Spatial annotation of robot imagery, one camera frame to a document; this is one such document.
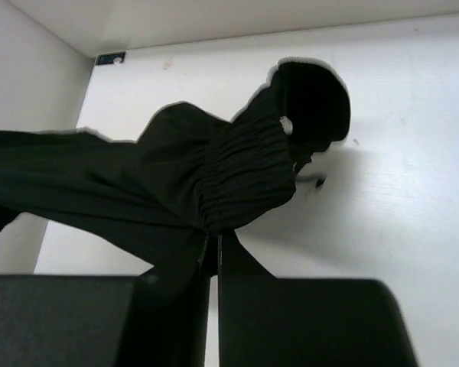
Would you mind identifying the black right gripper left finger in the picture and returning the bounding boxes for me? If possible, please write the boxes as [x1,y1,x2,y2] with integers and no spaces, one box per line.
[0,234,209,366]

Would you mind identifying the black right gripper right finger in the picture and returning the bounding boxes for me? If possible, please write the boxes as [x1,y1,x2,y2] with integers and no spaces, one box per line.
[218,232,418,367]

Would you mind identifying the black shorts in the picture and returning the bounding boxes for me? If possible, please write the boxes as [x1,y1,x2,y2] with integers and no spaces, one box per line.
[0,60,351,265]

